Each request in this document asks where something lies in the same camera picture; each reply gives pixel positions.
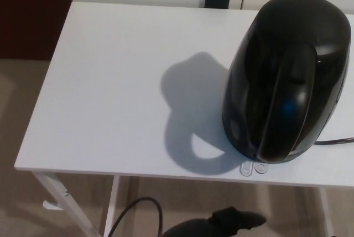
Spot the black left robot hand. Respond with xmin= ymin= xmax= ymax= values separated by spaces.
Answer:
xmin=162 ymin=206 xmax=267 ymax=237

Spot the kettle base with clear buttons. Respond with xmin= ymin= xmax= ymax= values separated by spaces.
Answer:
xmin=238 ymin=161 xmax=269 ymax=178

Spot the black electric kettle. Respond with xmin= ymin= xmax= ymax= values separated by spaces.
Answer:
xmin=221 ymin=0 xmax=352 ymax=165

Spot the white hook on table leg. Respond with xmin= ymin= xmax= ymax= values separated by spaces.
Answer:
xmin=43 ymin=200 xmax=63 ymax=210

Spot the dark red door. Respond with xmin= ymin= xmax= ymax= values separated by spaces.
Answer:
xmin=0 ymin=0 xmax=73 ymax=60

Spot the black robot wrist cable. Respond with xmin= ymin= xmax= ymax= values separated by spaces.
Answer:
xmin=109 ymin=197 xmax=164 ymax=237

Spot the black kettle power cable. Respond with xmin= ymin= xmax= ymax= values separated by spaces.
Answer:
xmin=314 ymin=136 xmax=354 ymax=146

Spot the white table with metal frame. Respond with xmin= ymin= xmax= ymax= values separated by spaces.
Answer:
xmin=15 ymin=1 xmax=354 ymax=237

